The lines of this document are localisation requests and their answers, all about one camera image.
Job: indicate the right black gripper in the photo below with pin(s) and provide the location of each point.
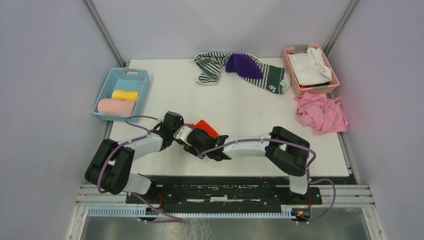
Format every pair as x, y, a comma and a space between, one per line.
192, 149

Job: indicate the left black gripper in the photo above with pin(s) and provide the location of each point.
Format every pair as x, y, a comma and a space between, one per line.
181, 123

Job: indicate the orange towel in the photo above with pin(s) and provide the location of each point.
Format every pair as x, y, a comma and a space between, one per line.
203, 125

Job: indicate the yellow towel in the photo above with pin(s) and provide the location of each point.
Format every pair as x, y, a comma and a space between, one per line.
123, 95

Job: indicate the light pink towel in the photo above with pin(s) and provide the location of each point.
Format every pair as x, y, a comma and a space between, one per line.
116, 107

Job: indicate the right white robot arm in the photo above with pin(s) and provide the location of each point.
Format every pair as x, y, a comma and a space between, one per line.
286, 150

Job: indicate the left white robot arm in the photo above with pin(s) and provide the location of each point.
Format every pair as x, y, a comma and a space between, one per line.
110, 168

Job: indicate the blue plastic basket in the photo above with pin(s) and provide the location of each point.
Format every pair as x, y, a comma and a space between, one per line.
128, 80

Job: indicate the green white striped towel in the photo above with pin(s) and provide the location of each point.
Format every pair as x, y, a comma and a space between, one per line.
211, 64

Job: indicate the purple towel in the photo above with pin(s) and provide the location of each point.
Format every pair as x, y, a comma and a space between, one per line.
244, 66

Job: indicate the dark green striped towel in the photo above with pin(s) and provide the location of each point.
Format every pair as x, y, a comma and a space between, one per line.
274, 79

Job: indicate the pink plastic basket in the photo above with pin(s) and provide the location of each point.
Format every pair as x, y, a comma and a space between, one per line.
320, 89

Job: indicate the bright pink cloth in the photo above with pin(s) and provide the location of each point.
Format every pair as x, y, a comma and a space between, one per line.
325, 115

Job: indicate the white cloth in basket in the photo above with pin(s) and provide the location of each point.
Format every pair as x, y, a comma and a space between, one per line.
310, 68

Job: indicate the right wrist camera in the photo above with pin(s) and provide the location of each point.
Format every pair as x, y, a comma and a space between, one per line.
182, 133

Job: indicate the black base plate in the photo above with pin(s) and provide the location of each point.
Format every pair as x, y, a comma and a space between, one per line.
230, 194

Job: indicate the white cable duct rail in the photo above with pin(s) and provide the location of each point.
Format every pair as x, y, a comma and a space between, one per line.
145, 212

